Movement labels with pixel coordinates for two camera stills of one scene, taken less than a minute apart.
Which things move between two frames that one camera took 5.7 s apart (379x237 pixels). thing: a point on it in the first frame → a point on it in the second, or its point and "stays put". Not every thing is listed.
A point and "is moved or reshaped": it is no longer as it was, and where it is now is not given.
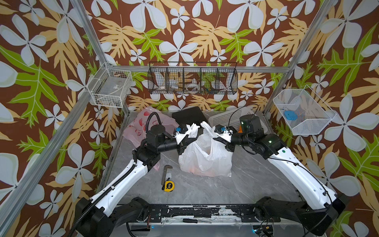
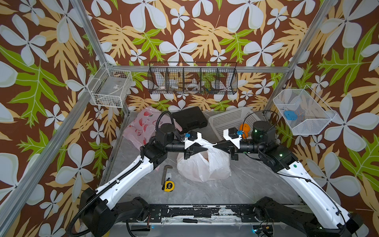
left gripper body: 180,148 → 186,151
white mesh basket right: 303,111 stays put
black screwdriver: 193,220 stays put
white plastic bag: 205,155 is moved or reshaped
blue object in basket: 290,115 stays put
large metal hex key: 164,173 stays put
